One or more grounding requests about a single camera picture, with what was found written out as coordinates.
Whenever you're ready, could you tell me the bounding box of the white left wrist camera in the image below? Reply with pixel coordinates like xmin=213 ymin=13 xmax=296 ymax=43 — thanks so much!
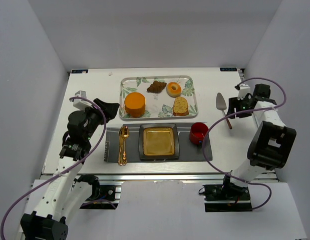
xmin=70 ymin=90 xmax=91 ymax=111

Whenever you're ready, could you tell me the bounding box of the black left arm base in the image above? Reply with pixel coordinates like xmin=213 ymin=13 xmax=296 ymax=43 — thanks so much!
xmin=74 ymin=174 xmax=119 ymax=210

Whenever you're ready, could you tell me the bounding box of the black square plate gold centre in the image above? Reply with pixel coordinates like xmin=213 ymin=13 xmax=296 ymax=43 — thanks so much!
xmin=139 ymin=123 xmax=179 ymax=161

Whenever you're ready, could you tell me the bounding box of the blue table label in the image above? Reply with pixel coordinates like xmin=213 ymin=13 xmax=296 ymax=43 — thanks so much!
xmin=71 ymin=69 xmax=88 ymax=74
xmin=219 ymin=67 xmax=238 ymax=72

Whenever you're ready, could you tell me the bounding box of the yellow loaf cake slice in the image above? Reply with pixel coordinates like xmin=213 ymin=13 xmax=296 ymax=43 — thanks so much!
xmin=173 ymin=96 xmax=189 ymax=116

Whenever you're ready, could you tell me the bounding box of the blue table label left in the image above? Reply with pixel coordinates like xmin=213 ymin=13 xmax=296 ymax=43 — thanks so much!
xmin=71 ymin=69 xmax=88 ymax=74

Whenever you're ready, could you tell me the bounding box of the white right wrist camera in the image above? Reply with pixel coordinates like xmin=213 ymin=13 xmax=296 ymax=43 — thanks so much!
xmin=235 ymin=83 xmax=250 ymax=100

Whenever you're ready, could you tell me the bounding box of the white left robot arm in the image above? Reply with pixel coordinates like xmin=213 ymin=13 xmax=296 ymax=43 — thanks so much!
xmin=20 ymin=96 xmax=120 ymax=240

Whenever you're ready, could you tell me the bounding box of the brown chocolate bread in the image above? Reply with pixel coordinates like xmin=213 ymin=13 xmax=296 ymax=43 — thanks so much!
xmin=147 ymin=80 xmax=167 ymax=94

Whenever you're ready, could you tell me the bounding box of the blue table label right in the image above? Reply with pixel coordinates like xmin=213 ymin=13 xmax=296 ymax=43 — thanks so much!
xmin=219 ymin=67 xmax=238 ymax=72

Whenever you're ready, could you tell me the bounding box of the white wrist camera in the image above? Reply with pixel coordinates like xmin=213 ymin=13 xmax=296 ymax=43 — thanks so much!
xmin=235 ymin=83 xmax=250 ymax=100
xmin=70 ymin=90 xmax=91 ymax=111

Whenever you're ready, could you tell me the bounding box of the aluminium table frame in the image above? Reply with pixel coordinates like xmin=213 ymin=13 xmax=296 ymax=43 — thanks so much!
xmin=32 ymin=68 xmax=280 ymax=208

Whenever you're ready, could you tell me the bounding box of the grey striped placemat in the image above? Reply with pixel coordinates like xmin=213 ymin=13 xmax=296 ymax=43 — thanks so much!
xmin=104 ymin=122 xmax=205 ymax=163

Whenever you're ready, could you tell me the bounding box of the red cup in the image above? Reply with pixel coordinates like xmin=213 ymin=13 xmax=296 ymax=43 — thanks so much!
xmin=189 ymin=122 xmax=209 ymax=146

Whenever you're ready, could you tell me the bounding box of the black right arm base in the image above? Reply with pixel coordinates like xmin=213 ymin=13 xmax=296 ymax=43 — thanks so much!
xmin=198 ymin=184 xmax=252 ymax=213

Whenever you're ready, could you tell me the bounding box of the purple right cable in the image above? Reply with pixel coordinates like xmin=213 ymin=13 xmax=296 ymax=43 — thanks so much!
xmin=201 ymin=76 xmax=287 ymax=210

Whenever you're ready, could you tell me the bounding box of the gold fork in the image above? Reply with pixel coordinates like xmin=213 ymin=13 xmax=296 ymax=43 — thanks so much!
xmin=118 ymin=127 xmax=123 ymax=166

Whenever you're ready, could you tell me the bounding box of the leaf-patterned serving tray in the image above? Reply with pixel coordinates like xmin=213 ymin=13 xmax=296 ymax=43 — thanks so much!
xmin=119 ymin=75 xmax=198 ymax=121

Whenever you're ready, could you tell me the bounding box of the glazed donut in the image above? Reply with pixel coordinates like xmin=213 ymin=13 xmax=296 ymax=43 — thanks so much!
xmin=166 ymin=82 xmax=182 ymax=98

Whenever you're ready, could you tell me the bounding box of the silver cake server wooden handle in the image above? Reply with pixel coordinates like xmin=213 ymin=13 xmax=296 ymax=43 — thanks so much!
xmin=215 ymin=92 xmax=227 ymax=117

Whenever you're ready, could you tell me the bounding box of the round orange cake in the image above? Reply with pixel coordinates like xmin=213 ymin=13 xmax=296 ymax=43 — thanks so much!
xmin=124 ymin=92 xmax=146 ymax=118

